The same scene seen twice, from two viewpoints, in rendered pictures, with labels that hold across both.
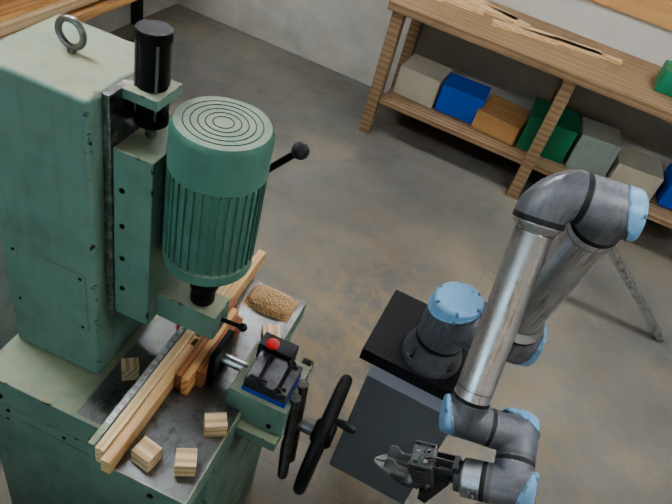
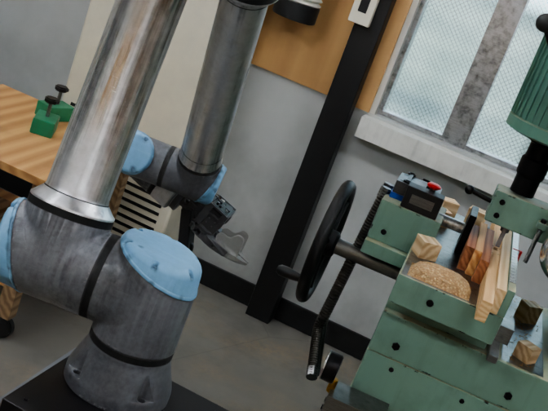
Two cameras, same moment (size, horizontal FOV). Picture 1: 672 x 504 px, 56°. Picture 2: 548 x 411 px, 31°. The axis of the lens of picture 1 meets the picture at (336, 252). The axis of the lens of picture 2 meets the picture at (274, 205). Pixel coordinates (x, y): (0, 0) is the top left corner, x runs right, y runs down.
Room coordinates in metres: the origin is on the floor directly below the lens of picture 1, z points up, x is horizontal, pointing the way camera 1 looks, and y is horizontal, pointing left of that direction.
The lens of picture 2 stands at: (2.88, -0.24, 1.50)
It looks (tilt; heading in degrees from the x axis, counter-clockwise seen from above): 18 degrees down; 180
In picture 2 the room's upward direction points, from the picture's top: 20 degrees clockwise
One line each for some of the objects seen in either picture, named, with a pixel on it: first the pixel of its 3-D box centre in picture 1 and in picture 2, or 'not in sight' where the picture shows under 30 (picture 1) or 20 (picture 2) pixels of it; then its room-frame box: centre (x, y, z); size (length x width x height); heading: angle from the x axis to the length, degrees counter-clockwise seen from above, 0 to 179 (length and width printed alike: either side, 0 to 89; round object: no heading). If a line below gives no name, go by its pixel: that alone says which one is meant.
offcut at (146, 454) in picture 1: (146, 454); (475, 217); (0.60, 0.23, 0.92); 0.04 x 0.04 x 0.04; 71
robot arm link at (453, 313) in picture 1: (453, 316); (145, 289); (1.35, -0.39, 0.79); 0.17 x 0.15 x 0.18; 89
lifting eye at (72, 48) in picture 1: (70, 34); not in sight; (0.93, 0.53, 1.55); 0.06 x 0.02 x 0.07; 81
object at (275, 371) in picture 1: (275, 367); (418, 192); (0.83, 0.05, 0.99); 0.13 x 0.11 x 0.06; 171
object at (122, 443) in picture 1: (197, 342); (491, 258); (0.89, 0.24, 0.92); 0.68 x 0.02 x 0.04; 171
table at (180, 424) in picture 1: (231, 384); (436, 255); (0.84, 0.14, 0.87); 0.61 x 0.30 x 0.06; 171
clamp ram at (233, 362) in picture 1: (232, 362); (453, 224); (0.84, 0.15, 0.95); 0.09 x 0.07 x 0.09; 171
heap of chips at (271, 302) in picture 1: (272, 299); (442, 275); (1.09, 0.12, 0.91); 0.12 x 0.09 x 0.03; 81
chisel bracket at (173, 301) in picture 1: (192, 308); (521, 217); (0.89, 0.26, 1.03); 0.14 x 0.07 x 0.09; 81
